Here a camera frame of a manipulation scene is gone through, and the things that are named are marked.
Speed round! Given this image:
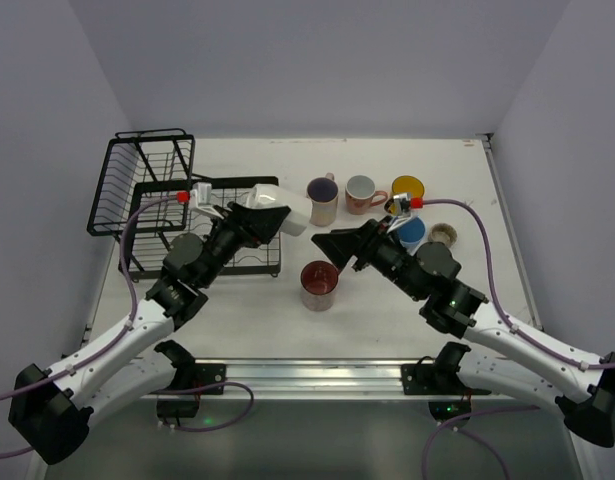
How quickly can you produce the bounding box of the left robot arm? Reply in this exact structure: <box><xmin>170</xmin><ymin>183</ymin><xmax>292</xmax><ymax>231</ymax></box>
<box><xmin>8</xmin><ymin>203</ymin><xmax>291</xmax><ymax>465</ymax></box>

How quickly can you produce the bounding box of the aluminium mounting rail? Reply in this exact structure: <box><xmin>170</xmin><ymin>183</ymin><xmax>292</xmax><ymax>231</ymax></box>
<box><xmin>54</xmin><ymin>355</ymin><xmax>581</xmax><ymax>401</ymax></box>

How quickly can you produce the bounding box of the purple cable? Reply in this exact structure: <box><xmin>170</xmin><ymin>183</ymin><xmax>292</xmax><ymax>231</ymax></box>
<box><xmin>0</xmin><ymin>192</ymin><xmax>256</xmax><ymax>461</ymax></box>
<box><xmin>420</xmin><ymin>197</ymin><xmax>615</xmax><ymax>480</ymax></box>

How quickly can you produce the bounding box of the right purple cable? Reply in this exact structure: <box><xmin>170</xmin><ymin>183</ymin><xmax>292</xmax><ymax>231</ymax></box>
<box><xmin>420</xmin><ymin>197</ymin><xmax>615</xmax><ymax>480</ymax></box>

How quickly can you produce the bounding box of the white faceted ceramic cup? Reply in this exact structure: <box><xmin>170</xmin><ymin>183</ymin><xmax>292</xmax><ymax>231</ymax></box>
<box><xmin>244</xmin><ymin>183</ymin><xmax>312</xmax><ymax>236</ymax></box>

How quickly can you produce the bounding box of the black wire dish rack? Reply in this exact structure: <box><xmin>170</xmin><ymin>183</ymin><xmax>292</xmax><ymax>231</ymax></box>
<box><xmin>87</xmin><ymin>128</ymin><xmax>279</xmax><ymax>282</ymax></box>

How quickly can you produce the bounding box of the light blue plastic cup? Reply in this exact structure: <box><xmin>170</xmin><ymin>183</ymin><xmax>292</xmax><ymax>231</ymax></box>
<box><xmin>397</xmin><ymin>217</ymin><xmax>426</xmax><ymax>254</ymax></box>

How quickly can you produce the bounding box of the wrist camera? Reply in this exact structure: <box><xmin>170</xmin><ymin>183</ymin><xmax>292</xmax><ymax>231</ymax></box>
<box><xmin>388</xmin><ymin>193</ymin><xmax>423</xmax><ymax>220</ymax></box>
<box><xmin>175</xmin><ymin>182</ymin><xmax>224</xmax><ymax>220</ymax></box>

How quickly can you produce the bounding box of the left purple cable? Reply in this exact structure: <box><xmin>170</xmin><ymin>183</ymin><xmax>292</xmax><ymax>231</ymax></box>
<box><xmin>0</xmin><ymin>192</ymin><xmax>256</xmax><ymax>461</ymax></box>

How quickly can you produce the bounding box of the yellow mug black handle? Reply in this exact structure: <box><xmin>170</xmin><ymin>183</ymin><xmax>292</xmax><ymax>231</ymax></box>
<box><xmin>384</xmin><ymin>175</ymin><xmax>425</xmax><ymax>214</ymax></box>

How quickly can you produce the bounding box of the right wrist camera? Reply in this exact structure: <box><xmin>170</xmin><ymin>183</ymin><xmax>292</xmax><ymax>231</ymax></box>
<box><xmin>388</xmin><ymin>193</ymin><xmax>423</xmax><ymax>220</ymax></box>

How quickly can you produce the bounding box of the pink mug purple interior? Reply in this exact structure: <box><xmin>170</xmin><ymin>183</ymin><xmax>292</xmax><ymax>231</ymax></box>
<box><xmin>306</xmin><ymin>173</ymin><xmax>339</xmax><ymax>227</ymax></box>

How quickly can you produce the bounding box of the speckled beige ceramic cup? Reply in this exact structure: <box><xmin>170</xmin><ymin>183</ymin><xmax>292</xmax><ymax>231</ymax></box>
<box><xmin>428</xmin><ymin>223</ymin><xmax>458</xmax><ymax>248</ymax></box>

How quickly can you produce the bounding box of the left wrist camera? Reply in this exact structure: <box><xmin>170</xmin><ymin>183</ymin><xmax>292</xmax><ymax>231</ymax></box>
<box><xmin>175</xmin><ymin>182</ymin><xmax>224</xmax><ymax>220</ymax></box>

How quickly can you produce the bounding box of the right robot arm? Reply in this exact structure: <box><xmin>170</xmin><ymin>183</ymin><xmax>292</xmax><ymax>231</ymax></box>
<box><xmin>311</xmin><ymin>220</ymin><xmax>615</xmax><ymax>448</ymax></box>

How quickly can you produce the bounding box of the salmon floral mug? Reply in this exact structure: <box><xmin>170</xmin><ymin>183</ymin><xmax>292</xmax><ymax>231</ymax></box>
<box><xmin>345</xmin><ymin>175</ymin><xmax>388</xmax><ymax>215</ymax></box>

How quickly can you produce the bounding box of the pink ghost pattern mug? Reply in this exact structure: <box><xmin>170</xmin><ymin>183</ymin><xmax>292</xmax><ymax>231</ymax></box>
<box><xmin>300</xmin><ymin>260</ymin><xmax>340</xmax><ymax>312</ymax></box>

